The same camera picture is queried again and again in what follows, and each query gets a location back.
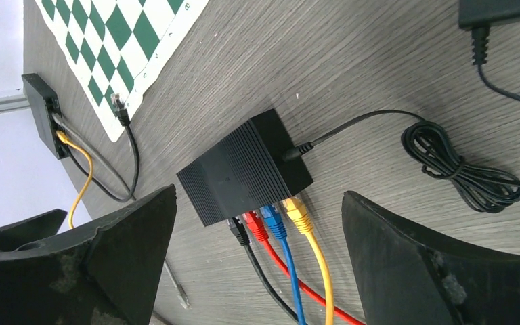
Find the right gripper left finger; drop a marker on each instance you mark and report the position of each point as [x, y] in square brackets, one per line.
[106, 271]

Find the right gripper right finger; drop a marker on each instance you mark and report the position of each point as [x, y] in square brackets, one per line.
[407, 273]

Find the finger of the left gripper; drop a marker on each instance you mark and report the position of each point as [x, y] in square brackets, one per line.
[29, 230]

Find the black power adapter with cord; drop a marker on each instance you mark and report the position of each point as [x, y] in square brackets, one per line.
[483, 189]

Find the ribbed black network switch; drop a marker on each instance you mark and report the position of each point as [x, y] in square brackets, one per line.
[246, 170]

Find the green white chessboard mat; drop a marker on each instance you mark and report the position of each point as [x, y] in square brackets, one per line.
[118, 46]

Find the flat black network switch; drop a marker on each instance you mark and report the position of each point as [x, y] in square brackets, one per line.
[44, 104]

